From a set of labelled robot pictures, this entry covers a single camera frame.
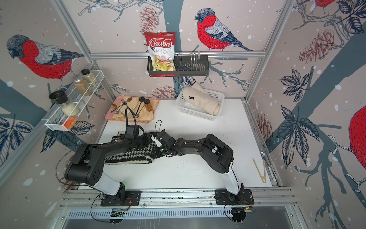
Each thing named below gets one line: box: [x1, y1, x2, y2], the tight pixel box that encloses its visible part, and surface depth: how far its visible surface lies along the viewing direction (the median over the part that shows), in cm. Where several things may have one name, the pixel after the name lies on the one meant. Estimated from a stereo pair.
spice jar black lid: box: [81, 68, 99, 88], surface depth 83 cm
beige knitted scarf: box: [181, 83, 222, 116], surface depth 110 cm
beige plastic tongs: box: [252, 157, 267, 184], surface depth 83 cm
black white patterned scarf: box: [104, 132, 157, 166], surface depth 87 cm
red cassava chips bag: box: [144, 31, 178, 77], surface depth 85 cm
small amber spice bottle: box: [143, 98, 153, 112], surface depth 110 cm
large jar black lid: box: [49, 90, 80, 117], surface depth 67 cm
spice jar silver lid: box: [72, 75, 84, 83], surface depth 76 cm
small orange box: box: [61, 116, 78, 131], surface depth 67 cm
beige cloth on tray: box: [111, 97, 160, 123], surface depth 115 cm
